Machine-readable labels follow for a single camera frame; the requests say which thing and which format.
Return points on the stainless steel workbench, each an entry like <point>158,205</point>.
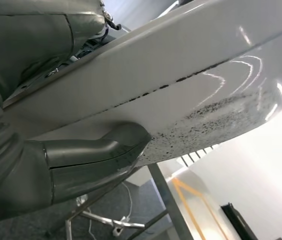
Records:
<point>168,198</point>

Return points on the dark flat object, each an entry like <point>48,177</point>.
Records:
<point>238,222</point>

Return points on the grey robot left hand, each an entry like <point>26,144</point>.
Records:
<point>93,155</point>

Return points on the yellow tape on workbench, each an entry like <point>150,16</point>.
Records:
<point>177,184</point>

